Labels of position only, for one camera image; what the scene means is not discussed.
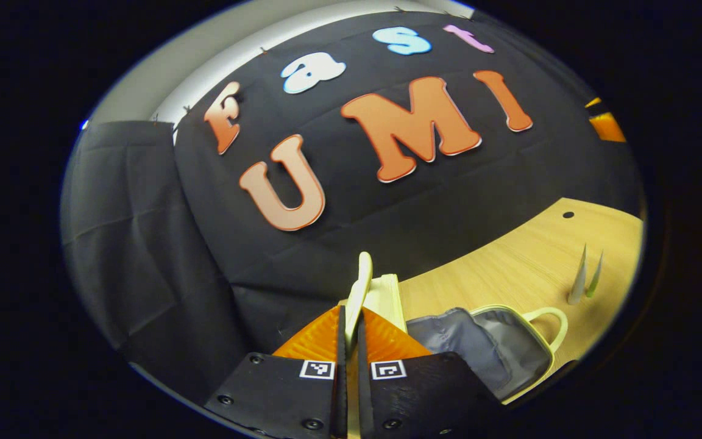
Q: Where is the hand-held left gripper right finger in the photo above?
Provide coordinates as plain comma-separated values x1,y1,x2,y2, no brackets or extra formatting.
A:
356,307,505,439

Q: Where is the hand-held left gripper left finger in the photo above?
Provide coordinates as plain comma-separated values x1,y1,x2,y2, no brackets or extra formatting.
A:
204,304,350,439

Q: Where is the cream suitcase with grey lining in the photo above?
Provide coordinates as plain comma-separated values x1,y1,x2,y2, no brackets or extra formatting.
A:
338,251,570,439

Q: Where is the white skin care tube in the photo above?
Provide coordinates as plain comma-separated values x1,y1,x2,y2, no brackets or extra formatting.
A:
567,243,589,306

